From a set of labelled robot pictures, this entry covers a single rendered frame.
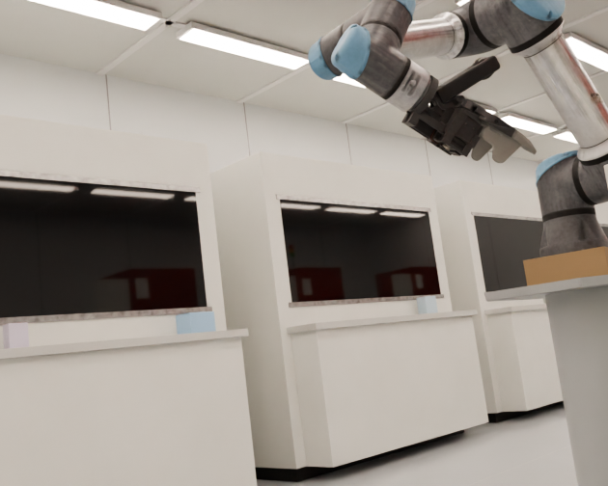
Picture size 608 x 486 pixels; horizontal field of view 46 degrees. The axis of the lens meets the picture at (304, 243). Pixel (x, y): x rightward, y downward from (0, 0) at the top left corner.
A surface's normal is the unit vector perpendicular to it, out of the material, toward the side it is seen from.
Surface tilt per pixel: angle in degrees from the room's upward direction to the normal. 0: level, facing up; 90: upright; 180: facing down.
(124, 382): 90
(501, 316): 90
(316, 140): 90
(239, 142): 90
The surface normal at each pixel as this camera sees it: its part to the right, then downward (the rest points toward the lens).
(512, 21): -0.48, 0.65
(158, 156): 0.69, -0.19
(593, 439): -0.68, -0.03
